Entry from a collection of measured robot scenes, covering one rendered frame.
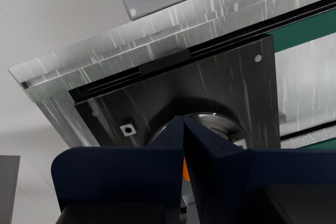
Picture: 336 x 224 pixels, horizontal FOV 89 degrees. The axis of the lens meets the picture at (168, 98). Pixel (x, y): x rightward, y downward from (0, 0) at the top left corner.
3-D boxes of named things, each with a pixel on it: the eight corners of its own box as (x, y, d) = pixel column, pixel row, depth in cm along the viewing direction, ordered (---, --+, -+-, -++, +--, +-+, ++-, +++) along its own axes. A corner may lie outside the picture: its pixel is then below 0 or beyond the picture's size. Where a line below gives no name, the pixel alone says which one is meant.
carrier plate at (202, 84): (78, 97, 22) (71, 105, 20) (263, 32, 20) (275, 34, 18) (147, 206, 32) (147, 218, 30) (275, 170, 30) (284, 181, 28)
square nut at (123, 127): (121, 122, 22) (119, 127, 21) (132, 118, 21) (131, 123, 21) (126, 132, 22) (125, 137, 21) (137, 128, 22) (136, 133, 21)
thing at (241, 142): (227, 134, 21) (232, 143, 20) (239, 131, 21) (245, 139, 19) (230, 146, 22) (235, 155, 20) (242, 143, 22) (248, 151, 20)
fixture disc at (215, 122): (128, 125, 22) (126, 134, 20) (235, 90, 21) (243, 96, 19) (164, 192, 28) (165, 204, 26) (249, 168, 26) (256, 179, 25)
